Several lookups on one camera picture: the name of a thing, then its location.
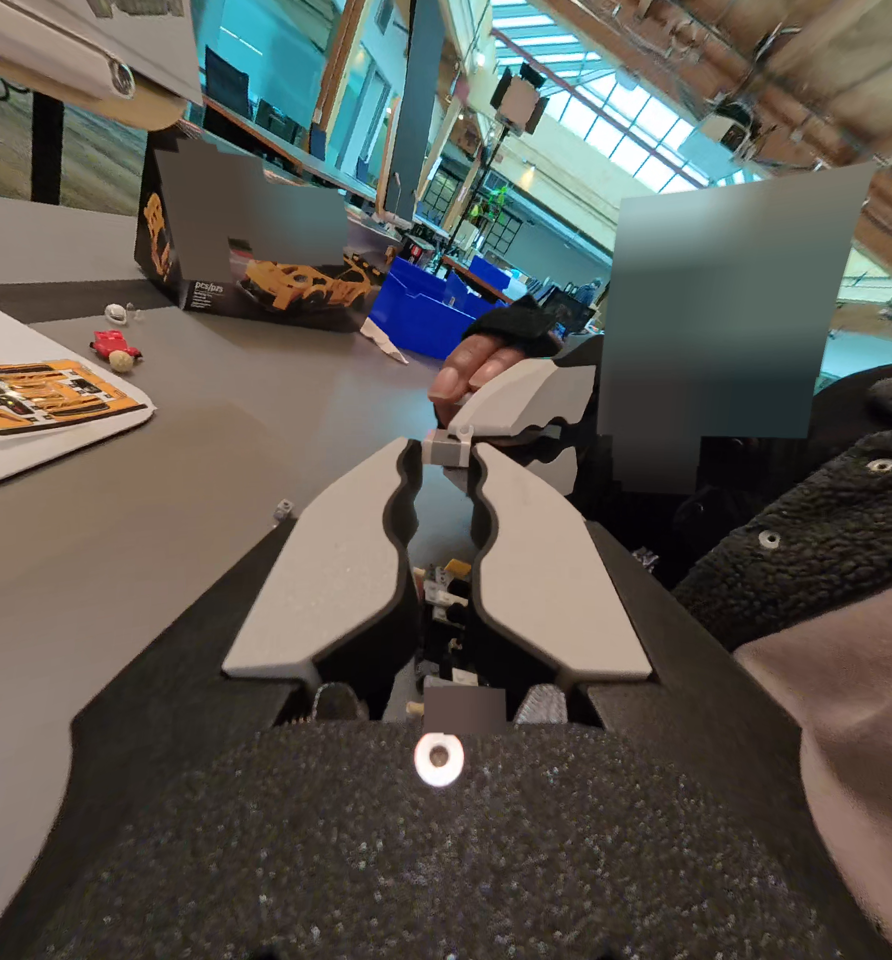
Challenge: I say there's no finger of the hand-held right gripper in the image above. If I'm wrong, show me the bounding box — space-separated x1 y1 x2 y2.
452 358 598 445
440 427 580 500

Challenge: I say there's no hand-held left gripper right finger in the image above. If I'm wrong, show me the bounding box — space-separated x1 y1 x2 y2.
470 442 655 685

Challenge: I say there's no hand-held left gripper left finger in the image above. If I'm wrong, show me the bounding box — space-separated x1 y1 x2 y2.
221 437 424 684

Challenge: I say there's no light grey brick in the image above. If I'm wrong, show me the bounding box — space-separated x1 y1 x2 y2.
422 422 475 465

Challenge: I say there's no grey desk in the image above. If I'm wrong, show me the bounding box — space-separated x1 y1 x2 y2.
0 281 754 946

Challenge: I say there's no person's right hand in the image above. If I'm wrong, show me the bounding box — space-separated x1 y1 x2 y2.
429 333 526 427

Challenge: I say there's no toy car chassis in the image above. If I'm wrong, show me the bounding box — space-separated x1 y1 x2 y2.
413 558 484 710

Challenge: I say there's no blue bin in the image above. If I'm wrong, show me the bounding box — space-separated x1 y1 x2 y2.
369 256 501 361
470 255 528 305

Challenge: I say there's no white paper scrap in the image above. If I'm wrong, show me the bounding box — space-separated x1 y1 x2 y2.
359 318 411 366

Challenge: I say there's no toy car box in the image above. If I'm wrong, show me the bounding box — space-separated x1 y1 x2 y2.
132 126 384 335

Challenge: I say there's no black fleece jacket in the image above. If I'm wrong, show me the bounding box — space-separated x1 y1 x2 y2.
671 360 892 654

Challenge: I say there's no studio light on stand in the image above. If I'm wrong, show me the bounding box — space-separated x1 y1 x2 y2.
446 66 550 260

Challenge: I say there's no dark grey display board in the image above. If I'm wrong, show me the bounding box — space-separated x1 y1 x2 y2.
383 0 448 220

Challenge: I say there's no red toy piece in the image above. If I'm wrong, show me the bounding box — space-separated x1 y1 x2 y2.
89 328 145 363

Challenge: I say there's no orange sticker sheet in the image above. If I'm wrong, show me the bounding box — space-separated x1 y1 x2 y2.
0 358 150 438

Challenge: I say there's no long wooden table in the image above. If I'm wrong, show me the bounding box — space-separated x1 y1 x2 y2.
202 96 379 205

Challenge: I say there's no pale pink cloth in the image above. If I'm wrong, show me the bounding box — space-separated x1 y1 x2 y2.
734 555 892 960

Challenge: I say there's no black office chair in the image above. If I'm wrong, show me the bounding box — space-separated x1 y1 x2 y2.
204 46 253 117

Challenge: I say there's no wooden side table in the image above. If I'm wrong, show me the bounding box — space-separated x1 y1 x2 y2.
0 0 205 205

